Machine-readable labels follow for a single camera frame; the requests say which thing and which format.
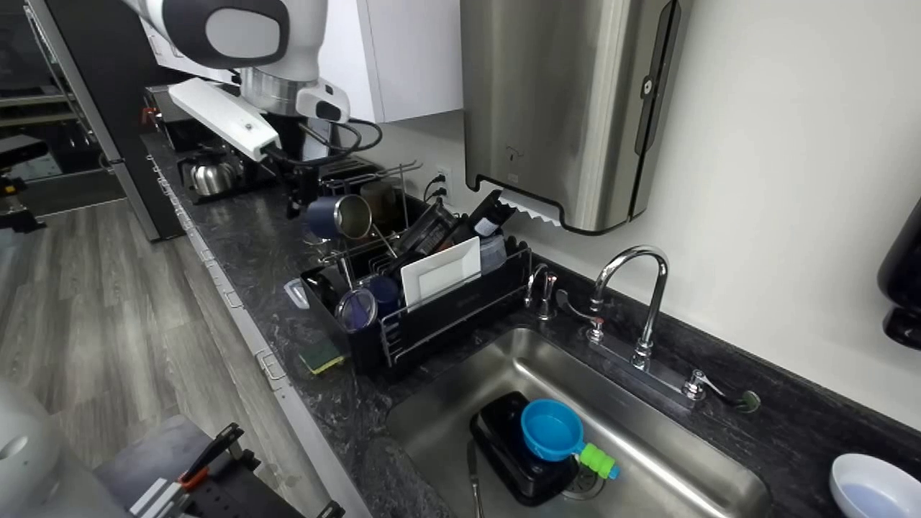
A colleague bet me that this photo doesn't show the steel pour-over pitcher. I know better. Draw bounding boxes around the steel pour-over pitcher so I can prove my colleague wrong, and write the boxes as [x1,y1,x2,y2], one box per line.
[180,140,252,201]

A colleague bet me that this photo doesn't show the dark metal shelf frame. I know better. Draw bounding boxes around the dark metal shelf frame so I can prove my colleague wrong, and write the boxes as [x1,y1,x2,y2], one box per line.
[0,0,187,244]

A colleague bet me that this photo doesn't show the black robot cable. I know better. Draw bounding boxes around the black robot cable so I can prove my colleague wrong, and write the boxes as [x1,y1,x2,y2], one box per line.
[305,113,387,173]

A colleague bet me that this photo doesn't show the red black hand tool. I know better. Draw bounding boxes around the red black hand tool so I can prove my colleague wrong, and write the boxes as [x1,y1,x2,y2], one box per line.
[127,421,247,518]

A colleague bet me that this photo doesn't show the stainless paper towel dispenser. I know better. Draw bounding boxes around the stainless paper towel dispenser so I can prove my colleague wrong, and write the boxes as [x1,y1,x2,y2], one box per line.
[457,0,688,235]

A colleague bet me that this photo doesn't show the black square container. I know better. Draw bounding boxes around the black square container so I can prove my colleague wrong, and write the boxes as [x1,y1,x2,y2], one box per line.
[470,388,581,509]

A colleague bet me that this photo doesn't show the white plate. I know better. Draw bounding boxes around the white plate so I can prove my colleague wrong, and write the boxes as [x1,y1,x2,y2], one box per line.
[397,235,486,310]

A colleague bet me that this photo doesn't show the dark blue cup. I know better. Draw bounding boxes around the dark blue cup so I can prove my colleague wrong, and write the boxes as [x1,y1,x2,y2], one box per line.
[363,271,406,320]

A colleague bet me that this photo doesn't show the black dish rack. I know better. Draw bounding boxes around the black dish rack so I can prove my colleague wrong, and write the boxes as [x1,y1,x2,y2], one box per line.
[283,160,535,378]

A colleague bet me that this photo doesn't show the chrome sink faucet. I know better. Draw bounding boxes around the chrome sink faucet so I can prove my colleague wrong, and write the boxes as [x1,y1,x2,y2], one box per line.
[564,244,767,418]

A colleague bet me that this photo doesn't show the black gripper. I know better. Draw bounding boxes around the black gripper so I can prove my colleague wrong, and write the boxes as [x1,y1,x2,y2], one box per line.
[266,113,332,215]

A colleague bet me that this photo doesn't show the white bowl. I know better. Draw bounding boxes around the white bowl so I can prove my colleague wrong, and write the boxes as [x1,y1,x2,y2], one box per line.
[829,451,921,518]

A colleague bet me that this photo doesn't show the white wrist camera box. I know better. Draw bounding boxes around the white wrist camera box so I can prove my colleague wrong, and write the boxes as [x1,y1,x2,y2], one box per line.
[168,77,286,163]

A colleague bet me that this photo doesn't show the blue measuring cup green handle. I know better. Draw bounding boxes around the blue measuring cup green handle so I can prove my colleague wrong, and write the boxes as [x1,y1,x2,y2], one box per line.
[519,398,626,483]

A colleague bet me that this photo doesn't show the green yellow sponge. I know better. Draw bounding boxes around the green yellow sponge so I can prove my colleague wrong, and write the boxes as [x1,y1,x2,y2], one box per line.
[293,342,348,381]

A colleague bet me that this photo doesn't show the black stacked dishes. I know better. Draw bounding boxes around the black stacked dishes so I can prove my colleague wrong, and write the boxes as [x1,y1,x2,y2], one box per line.
[387,191,506,264]

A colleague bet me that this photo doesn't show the sink drain strainer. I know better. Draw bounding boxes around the sink drain strainer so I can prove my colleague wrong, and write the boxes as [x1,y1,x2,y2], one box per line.
[564,464,610,504]

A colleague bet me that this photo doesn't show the blue steel thermos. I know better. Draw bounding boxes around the blue steel thermos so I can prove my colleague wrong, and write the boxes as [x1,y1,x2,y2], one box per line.
[304,192,378,244]

